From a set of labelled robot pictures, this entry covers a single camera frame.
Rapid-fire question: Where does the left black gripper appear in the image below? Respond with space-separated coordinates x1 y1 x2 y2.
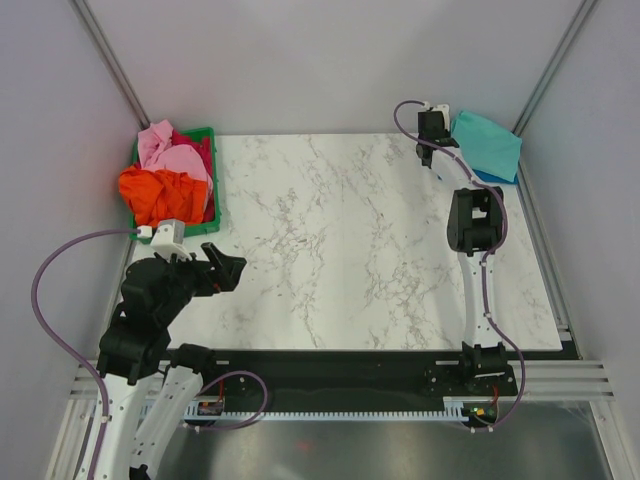
156 240 246 324

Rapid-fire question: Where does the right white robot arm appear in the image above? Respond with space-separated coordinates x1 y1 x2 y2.
416 105 517 396

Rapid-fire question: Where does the aluminium frame rail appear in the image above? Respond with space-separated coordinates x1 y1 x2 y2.
68 360 615 401

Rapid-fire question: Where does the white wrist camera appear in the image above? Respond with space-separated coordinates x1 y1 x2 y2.
424 102 451 129
150 219 192 261

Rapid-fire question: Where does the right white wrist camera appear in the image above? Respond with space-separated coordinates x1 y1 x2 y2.
424 102 451 129

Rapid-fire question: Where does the crimson t shirt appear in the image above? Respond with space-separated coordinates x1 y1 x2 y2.
171 127 217 223

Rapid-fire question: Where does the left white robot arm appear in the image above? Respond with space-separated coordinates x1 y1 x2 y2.
91 243 247 479

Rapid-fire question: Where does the teal t shirt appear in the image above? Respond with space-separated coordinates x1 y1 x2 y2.
451 110 522 180

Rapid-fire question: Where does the white slotted cable duct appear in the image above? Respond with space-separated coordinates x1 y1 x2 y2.
183 397 496 423

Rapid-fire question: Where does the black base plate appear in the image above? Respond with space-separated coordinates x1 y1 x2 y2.
205 350 513 411

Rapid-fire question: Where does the green plastic bin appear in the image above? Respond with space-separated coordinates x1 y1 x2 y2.
130 140 221 236

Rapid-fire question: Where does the orange t shirt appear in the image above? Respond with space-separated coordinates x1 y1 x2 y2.
118 166 209 227

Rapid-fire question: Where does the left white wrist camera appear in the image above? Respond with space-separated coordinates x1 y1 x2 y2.
150 219 192 261

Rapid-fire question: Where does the folded blue t shirt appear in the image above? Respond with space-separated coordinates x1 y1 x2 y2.
474 170 518 185

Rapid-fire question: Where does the pink t shirt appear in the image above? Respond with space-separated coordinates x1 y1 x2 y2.
137 119 215 194

